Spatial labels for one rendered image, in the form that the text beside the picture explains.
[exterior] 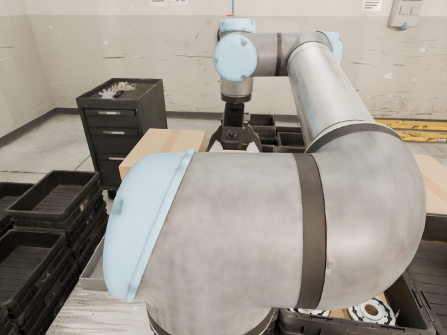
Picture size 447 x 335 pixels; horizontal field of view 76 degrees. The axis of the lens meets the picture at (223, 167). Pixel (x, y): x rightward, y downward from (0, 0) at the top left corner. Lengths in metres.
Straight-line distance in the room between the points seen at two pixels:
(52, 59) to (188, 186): 4.64
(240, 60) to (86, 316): 0.81
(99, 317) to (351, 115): 0.87
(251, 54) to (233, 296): 0.40
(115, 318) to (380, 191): 0.86
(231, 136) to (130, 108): 1.56
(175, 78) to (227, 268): 3.98
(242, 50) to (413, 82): 4.06
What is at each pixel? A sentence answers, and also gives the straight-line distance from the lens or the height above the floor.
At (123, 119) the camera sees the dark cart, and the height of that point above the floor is 0.74.
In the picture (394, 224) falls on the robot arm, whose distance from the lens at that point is 0.21.
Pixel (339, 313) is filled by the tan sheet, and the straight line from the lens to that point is 0.83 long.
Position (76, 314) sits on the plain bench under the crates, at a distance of 1.02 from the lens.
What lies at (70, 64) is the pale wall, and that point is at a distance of 4.67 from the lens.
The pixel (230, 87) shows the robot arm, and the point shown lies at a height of 1.32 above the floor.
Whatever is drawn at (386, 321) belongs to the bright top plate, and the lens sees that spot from 0.82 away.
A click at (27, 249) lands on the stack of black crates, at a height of 0.38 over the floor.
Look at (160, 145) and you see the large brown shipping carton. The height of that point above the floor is 0.90.
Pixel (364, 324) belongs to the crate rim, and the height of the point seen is 0.93.
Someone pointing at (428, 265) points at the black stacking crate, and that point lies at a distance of 1.05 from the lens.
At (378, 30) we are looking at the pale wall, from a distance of 4.18.
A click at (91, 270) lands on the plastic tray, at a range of 1.09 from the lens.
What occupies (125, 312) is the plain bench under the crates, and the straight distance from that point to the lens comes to 0.97.
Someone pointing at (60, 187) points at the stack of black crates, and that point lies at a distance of 2.03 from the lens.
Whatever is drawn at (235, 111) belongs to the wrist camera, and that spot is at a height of 1.27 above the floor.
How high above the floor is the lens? 1.48
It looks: 30 degrees down
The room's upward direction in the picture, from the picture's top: straight up
